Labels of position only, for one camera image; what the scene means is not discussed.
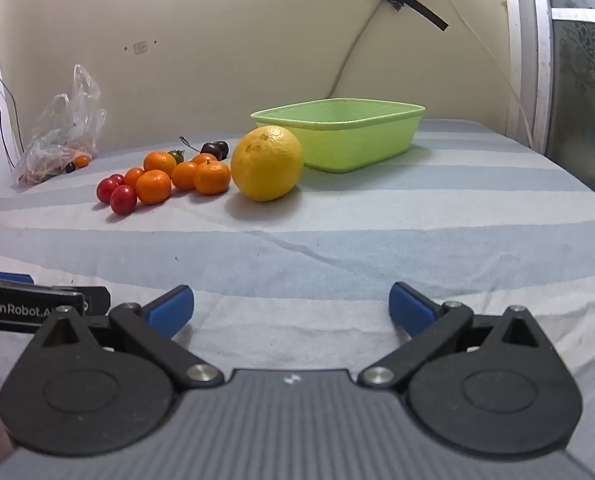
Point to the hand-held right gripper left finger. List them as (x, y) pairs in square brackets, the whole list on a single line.
[(171, 310)]

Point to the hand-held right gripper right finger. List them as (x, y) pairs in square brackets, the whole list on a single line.
[(410, 310)]

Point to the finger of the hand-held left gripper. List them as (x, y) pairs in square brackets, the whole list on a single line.
[(4, 277), (97, 296)]

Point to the red cherry tomato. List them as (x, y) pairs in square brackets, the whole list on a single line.
[(123, 199), (116, 178), (106, 189)]

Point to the orange mandarin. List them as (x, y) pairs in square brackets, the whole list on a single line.
[(159, 161), (153, 187), (212, 178), (205, 158), (183, 176)]

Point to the orange cherry tomato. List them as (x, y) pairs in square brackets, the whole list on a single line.
[(132, 177)]

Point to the green cherry tomato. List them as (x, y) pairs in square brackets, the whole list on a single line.
[(178, 156)]

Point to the dark cherry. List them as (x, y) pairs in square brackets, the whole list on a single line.
[(209, 149), (223, 149)]

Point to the large yellow orange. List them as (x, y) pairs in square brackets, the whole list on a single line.
[(267, 163)]

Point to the green plastic basket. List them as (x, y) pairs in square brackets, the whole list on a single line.
[(347, 135)]

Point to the clear plastic bag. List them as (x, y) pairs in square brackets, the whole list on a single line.
[(62, 130)]

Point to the frosted patterned window glass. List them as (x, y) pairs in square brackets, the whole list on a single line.
[(582, 85)]

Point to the small wall sticker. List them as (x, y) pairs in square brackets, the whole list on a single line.
[(140, 48)]

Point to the white window frame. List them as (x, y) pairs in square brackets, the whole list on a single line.
[(527, 50)]

